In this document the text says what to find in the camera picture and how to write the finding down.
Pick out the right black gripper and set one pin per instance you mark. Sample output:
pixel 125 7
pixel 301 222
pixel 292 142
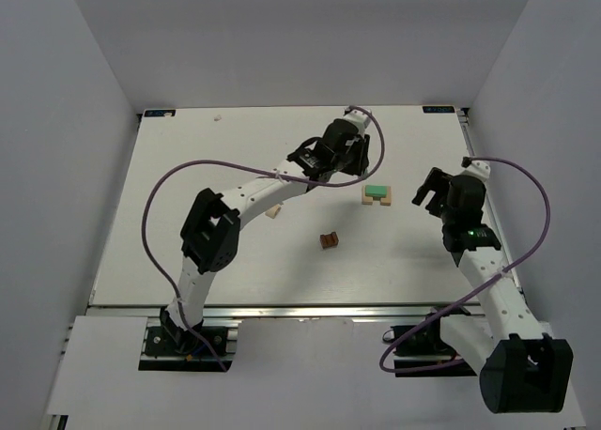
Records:
pixel 435 189

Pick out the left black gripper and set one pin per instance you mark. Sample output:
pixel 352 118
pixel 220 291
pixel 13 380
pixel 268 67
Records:
pixel 356 154

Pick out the green rectangular block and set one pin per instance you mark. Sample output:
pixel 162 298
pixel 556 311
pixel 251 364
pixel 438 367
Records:
pixel 376 191

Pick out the beige arch block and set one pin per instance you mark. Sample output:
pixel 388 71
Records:
pixel 273 211

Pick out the brown notched block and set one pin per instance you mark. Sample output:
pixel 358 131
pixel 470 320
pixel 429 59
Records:
pixel 328 241

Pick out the tan rectangular wood block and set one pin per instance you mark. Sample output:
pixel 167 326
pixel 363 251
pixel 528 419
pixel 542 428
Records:
pixel 366 199

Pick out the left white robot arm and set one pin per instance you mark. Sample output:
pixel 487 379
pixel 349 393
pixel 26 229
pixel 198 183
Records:
pixel 210 233

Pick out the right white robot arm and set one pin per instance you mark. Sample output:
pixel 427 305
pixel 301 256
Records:
pixel 521 368

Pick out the right blue corner label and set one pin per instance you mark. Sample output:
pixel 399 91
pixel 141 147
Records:
pixel 438 109

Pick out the blue corner label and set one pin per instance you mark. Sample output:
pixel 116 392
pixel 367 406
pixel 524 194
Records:
pixel 158 113
pixel 438 109

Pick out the left blue corner label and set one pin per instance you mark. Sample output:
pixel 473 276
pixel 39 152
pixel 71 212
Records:
pixel 158 113

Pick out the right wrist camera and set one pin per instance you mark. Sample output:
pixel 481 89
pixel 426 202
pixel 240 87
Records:
pixel 475 168

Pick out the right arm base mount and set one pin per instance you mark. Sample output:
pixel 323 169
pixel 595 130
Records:
pixel 423 354

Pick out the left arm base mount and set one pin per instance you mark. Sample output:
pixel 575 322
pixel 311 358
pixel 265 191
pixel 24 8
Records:
pixel 168 348

